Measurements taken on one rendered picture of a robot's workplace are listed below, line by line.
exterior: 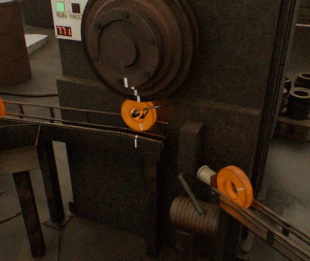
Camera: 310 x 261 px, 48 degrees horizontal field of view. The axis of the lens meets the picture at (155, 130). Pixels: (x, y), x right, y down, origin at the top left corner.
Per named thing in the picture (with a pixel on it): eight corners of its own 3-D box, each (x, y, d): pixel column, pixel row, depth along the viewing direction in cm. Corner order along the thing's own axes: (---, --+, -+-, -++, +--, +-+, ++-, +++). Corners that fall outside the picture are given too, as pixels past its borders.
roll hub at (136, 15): (161, 6, 115) (165, 86, 128) (90, 6, 126) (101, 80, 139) (154, 9, 111) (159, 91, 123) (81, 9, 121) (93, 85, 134)
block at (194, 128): (185, 164, 158) (187, 117, 146) (201, 168, 155) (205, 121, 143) (176, 177, 149) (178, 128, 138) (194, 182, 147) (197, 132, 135)
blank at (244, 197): (231, 207, 128) (224, 210, 126) (218, 167, 129) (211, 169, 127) (259, 208, 114) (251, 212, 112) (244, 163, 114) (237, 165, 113)
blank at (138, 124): (119, 97, 149) (115, 100, 146) (151, 92, 142) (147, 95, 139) (130, 129, 155) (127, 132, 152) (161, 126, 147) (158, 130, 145)
